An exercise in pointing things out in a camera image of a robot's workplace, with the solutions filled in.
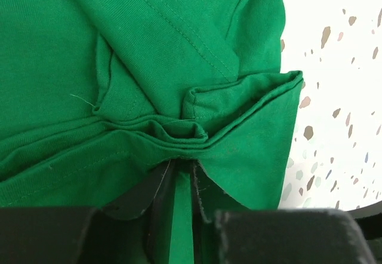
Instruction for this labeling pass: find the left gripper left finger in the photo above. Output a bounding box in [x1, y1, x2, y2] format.
[1, 160, 175, 263]

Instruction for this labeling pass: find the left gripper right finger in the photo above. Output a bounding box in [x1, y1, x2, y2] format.
[190, 161, 376, 263]

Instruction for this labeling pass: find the green t shirt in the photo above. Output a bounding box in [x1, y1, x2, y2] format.
[1, 0, 303, 263]

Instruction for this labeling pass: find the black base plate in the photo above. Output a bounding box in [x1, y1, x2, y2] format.
[349, 201, 382, 240]

